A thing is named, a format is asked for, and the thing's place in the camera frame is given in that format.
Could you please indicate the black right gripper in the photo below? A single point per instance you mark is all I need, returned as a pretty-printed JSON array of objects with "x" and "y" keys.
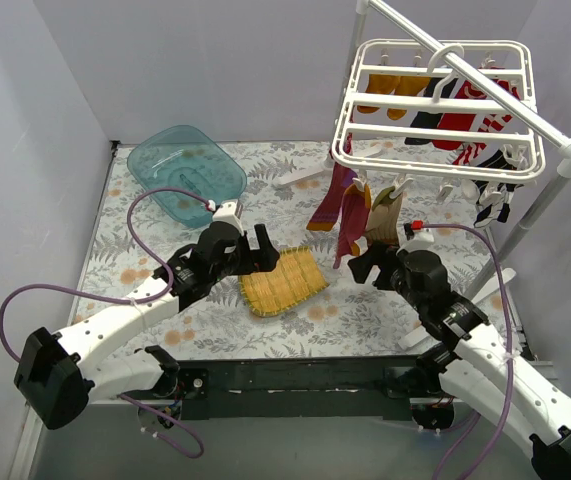
[{"x": 380, "y": 265}]

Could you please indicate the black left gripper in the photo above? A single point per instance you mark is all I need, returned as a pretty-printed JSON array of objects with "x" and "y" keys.
[{"x": 253, "y": 253}]

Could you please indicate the beige striped sock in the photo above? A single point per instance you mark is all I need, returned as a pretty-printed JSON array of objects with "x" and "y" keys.
[{"x": 383, "y": 218}]

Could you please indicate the maroon sock with orange cuff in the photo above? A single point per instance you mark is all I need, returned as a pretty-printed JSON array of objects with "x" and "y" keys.
[{"x": 354, "y": 214}]

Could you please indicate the maroon purple striped sock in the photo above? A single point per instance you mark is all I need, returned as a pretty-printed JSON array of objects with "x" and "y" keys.
[{"x": 327, "y": 213}]

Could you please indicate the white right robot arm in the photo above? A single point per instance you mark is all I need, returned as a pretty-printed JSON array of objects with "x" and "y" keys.
[{"x": 471, "y": 360}]

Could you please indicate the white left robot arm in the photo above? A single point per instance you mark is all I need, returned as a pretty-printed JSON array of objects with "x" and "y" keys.
[{"x": 61, "y": 373}]

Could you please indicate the white clip sock hanger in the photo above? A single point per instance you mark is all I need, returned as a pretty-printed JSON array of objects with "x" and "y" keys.
[{"x": 527, "y": 146}]

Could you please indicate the woven bamboo tray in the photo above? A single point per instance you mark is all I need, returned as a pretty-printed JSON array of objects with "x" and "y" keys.
[{"x": 295, "y": 279}]

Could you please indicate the teal transparent plastic basin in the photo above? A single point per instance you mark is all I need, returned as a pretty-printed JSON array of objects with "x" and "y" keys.
[{"x": 184, "y": 157}]

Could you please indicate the white drying rack stand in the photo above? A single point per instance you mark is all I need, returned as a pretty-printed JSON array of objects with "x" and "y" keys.
[{"x": 501, "y": 68}]

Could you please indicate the black white striped sock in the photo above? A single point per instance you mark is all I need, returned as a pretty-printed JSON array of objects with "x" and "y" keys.
[{"x": 499, "y": 161}]

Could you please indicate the mustard yellow sock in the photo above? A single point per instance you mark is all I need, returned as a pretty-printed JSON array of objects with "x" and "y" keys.
[
  {"x": 409, "y": 86},
  {"x": 379, "y": 84}
]

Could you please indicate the red sock with white pattern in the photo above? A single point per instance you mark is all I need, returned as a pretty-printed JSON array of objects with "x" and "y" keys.
[{"x": 464, "y": 122}]

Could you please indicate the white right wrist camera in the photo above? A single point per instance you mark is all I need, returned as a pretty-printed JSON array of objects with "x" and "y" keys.
[{"x": 417, "y": 236}]

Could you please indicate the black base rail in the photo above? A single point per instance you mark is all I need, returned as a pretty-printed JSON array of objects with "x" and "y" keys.
[{"x": 388, "y": 387}]

